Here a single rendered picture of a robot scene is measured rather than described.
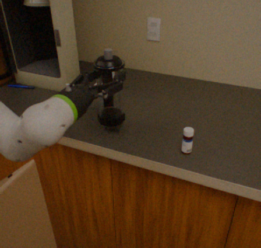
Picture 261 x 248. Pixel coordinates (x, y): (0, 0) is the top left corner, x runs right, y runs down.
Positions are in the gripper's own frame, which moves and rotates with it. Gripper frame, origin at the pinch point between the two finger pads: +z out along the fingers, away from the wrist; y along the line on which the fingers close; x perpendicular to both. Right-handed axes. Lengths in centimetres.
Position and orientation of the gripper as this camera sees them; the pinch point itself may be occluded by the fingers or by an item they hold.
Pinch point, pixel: (108, 75)
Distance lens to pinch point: 99.5
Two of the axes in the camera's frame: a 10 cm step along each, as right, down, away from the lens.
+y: -9.1, -2.2, 3.5
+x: 0.0, 8.5, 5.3
